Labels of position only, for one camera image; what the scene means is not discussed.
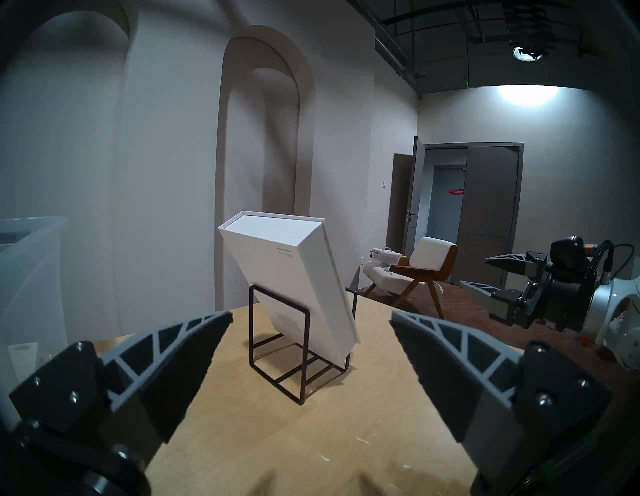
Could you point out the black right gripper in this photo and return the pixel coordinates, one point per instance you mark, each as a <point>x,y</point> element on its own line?
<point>555,295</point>

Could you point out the white bag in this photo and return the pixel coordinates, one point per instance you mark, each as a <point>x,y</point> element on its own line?
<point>385,256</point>

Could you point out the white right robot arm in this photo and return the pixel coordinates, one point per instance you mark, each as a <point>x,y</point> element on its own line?
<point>620,310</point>

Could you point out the round ceiling lamp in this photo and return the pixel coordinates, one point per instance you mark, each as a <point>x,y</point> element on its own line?
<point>527,52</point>

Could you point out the grey door frame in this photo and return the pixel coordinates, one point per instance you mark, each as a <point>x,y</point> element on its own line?
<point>492,200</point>

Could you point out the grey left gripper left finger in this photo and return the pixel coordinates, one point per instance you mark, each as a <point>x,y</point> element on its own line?
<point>150,380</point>

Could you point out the brown wooden door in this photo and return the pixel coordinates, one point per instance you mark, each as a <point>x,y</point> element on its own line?
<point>398,200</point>

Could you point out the clear plastic storage box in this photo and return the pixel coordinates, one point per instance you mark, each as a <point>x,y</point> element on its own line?
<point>30,280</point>

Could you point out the tall white book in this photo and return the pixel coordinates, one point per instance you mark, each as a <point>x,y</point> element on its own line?
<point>300,280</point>

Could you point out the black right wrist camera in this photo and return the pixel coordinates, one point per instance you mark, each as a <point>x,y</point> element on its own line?
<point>570,248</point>

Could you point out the grey ceiling pipe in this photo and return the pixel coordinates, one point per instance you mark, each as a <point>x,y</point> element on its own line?
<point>400,65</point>

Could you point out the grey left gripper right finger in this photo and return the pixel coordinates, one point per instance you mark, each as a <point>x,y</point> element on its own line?
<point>475,390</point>

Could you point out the grey open door leaf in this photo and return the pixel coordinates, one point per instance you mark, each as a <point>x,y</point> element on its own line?
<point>416,190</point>

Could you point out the white wooden armchair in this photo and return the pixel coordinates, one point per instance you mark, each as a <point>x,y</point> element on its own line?
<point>435,252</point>

